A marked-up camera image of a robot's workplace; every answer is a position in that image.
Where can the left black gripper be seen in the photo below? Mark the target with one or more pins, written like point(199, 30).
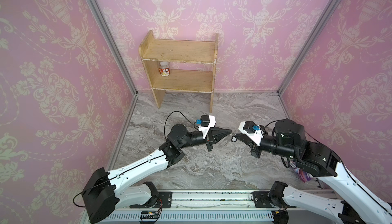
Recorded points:
point(211, 139)

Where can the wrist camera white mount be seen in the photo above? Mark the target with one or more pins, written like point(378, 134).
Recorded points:
point(255, 132)
point(205, 122)

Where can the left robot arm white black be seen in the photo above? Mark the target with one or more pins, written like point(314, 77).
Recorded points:
point(107, 191)

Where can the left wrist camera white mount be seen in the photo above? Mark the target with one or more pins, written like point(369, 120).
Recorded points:
point(205, 122)

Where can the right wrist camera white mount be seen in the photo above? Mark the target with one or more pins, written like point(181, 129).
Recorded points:
point(255, 132)

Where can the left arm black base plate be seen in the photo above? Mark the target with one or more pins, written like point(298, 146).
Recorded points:
point(162, 200)

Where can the aluminium front rail frame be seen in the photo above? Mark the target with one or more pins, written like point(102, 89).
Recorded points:
point(234, 207)

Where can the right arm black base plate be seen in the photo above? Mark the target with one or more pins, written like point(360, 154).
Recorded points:
point(263, 199)

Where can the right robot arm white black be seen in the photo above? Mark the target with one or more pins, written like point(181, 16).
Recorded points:
point(358, 205)

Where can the white jar red label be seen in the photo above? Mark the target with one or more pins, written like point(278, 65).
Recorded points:
point(164, 69)

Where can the wooden two-tier shelf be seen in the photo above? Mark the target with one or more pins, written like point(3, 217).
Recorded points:
point(153, 51)

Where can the purple snack packet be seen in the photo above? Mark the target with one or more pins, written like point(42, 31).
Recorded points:
point(304, 177)

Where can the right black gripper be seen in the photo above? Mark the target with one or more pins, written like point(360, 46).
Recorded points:
point(253, 144)

